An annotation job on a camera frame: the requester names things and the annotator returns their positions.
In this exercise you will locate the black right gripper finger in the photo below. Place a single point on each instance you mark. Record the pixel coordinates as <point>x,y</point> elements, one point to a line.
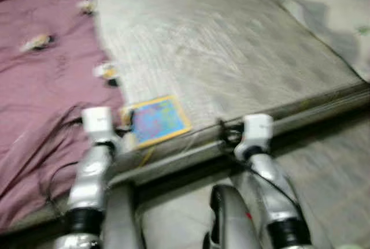
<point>221,127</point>

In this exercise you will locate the mauve cartoon print duvet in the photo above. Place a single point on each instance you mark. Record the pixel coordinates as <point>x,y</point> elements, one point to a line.
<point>46,87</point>

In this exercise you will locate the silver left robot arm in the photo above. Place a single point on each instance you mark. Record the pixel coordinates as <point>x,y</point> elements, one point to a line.
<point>89,179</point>

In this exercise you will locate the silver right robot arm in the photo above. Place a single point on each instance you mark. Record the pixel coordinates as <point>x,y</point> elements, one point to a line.
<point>272,185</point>

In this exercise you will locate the dark bed base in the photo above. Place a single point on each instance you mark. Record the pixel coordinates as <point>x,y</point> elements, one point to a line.
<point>185,167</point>

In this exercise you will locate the grey quilted mattress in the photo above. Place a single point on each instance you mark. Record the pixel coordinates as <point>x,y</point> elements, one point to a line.
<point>219,47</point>

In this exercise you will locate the right robot leg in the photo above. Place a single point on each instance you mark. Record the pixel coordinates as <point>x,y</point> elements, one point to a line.
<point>231,220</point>

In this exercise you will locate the robot leg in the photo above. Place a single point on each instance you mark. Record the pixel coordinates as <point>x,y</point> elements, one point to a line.
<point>121,220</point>
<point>231,220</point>

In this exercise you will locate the left robot leg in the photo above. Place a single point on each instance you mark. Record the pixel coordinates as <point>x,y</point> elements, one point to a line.
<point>121,220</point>

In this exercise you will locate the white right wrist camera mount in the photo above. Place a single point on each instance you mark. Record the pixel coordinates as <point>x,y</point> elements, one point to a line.
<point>257,129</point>

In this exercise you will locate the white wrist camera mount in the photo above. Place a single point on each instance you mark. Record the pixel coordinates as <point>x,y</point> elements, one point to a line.
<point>97,122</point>
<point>257,129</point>

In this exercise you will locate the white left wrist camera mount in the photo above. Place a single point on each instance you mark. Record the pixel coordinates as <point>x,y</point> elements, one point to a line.
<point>97,122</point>

